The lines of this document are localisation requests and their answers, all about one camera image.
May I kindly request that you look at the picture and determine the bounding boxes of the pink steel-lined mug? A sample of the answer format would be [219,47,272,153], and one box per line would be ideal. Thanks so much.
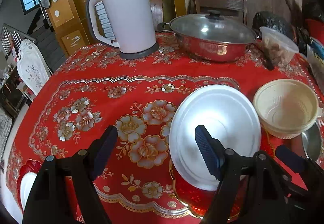
[291,123,322,161]

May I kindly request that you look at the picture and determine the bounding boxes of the red scalloped glass plate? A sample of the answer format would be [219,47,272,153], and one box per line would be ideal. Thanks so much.
[17,159,42,211]

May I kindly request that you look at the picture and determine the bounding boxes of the cream plastic bowl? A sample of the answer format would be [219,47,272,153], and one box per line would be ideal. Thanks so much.
[253,79,323,139]

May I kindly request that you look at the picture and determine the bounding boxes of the red gold-rimmed plate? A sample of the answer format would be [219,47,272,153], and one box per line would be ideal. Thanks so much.
[168,130,277,222]

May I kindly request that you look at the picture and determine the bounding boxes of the white shallow bowl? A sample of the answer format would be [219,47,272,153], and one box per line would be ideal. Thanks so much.
[169,85,261,191]

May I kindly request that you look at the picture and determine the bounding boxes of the white deep bowl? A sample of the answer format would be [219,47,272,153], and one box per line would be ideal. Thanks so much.
[20,172,37,211]

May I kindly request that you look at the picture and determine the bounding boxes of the red floral tablecloth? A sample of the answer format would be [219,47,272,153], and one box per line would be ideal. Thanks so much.
[3,34,323,223]

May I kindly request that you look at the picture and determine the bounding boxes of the clear plastic food container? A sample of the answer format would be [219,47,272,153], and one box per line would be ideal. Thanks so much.
[260,26,299,67]

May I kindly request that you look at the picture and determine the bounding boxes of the clear bag with snacks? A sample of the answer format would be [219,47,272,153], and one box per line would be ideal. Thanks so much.
[307,45,324,92]

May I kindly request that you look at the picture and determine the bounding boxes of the white ornate chair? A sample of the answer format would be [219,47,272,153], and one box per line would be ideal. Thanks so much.
[16,39,51,96]

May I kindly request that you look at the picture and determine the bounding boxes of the red plastic basin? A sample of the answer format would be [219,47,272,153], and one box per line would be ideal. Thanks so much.
[305,18,324,45]

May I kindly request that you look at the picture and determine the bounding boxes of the dark wrapped bundle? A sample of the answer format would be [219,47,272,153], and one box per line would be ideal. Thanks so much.
[252,11,308,51]

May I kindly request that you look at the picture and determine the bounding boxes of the steel pot with glass lid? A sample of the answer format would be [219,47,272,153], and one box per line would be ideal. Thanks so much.
[157,10,260,62]

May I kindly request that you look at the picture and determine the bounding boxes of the black plastic bag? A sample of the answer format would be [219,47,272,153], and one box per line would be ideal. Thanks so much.
[302,0,323,22]

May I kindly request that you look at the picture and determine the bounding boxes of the wooden slatted chair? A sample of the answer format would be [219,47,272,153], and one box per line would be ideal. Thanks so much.
[193,0,247,25]

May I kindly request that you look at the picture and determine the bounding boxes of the white electric kettle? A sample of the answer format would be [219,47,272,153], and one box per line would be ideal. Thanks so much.
[86,0,159,59]

